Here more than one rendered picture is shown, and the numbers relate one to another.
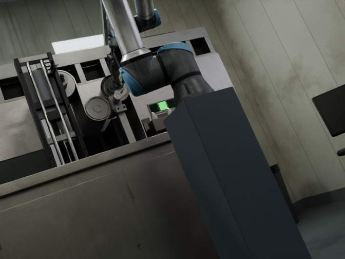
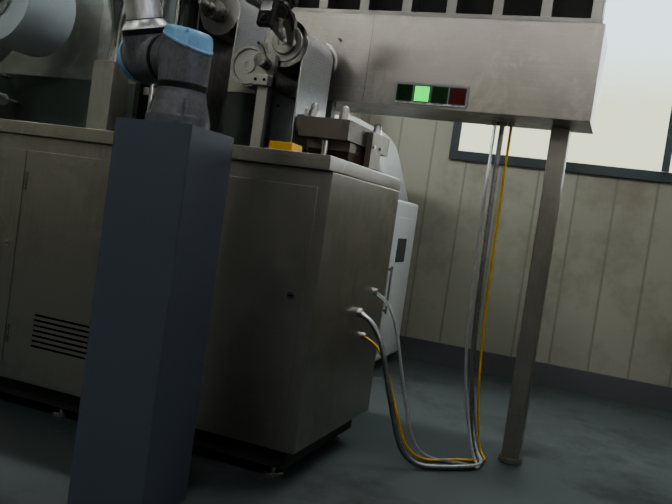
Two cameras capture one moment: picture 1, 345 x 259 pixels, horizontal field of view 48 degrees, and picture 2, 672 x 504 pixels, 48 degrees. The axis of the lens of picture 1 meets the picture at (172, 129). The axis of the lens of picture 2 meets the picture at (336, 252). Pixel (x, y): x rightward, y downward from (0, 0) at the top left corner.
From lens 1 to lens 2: 1.74 m
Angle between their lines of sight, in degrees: 48
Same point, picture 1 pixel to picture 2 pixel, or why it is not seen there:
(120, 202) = not seen: hidden behind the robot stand
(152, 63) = (142, 47)
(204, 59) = (562, 30)
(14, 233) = (40, 179)
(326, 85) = not seen: outside the picture
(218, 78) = (569, 80)
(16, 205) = (53, 152)
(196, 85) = (159, 101)
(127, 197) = not seen: hidden behind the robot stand
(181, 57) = (167, 52)
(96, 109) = (244, 67)
